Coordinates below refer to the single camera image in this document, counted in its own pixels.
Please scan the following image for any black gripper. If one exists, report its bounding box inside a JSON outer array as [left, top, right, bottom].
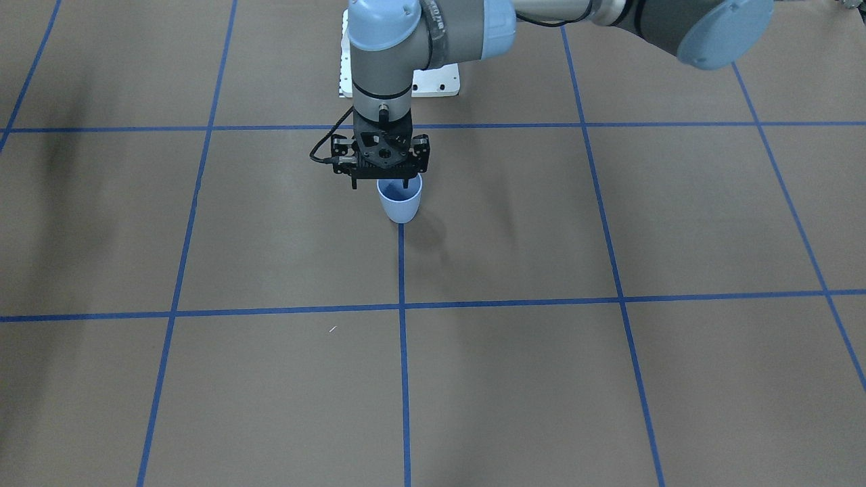
[[353, 107, 413, 136]]

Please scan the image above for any light blue plastic cup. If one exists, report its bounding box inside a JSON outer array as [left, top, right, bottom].
[[376, 175, 424, 224]]

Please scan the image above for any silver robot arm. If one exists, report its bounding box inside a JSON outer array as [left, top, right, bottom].
[[346, 1, 774, 133]]

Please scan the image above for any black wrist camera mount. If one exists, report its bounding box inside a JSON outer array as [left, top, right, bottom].
[[325, 131, 431, 190]]

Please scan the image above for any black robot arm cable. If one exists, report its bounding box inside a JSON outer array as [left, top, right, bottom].
[[309, 108, 356, 166]]

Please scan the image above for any white camera pedestal column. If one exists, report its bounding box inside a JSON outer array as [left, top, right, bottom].
[[338, 9, 461, 99]]

